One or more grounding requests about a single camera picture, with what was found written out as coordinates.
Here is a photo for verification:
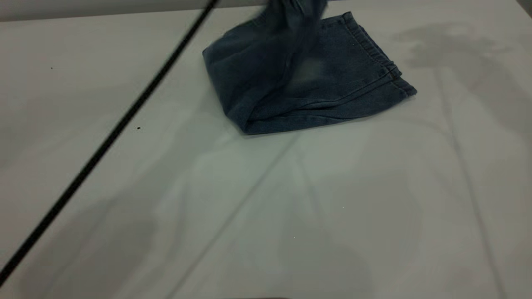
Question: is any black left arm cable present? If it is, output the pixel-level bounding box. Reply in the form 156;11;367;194
0;0;220;288

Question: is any blue denim shorts basketball print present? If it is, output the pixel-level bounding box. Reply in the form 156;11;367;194
202;0;417;135

